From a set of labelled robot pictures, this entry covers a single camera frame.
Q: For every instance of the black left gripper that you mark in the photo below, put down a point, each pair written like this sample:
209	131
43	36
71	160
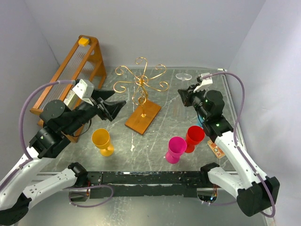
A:
111	108

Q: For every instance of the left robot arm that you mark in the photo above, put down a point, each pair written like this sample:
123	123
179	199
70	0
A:
16	195

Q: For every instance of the red wine glass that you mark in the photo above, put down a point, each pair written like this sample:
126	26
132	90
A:
195	134

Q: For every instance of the gold wire wine glass rack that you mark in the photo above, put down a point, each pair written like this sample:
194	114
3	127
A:
146	110

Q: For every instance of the yellow block on rack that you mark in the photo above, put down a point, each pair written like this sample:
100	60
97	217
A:
84	41

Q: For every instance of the white label card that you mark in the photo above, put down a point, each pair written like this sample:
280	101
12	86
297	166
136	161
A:
71	99

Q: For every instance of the magenta wine glass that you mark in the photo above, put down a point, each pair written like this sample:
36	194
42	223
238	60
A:
176	147

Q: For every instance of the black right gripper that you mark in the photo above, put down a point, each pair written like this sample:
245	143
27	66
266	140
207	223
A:
186	95

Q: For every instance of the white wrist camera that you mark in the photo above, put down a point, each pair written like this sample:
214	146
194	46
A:
203	83
84	89

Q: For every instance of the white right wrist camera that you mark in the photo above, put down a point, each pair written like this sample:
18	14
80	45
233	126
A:
203	83

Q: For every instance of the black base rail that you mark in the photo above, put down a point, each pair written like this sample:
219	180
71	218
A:
101	184

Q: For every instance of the blue wine glass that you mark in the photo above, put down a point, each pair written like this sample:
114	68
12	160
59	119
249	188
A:
200	121

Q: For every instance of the clear wine glass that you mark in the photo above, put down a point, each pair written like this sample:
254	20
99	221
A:
183	76

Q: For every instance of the yellow wine glass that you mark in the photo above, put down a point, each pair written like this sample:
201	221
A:
102	140

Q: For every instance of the orange printed card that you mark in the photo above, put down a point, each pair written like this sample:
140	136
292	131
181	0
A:
216	150

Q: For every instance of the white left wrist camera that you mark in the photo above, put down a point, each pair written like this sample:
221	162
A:
84	89

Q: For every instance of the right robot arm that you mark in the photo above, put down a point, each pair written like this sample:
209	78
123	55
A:
253	190

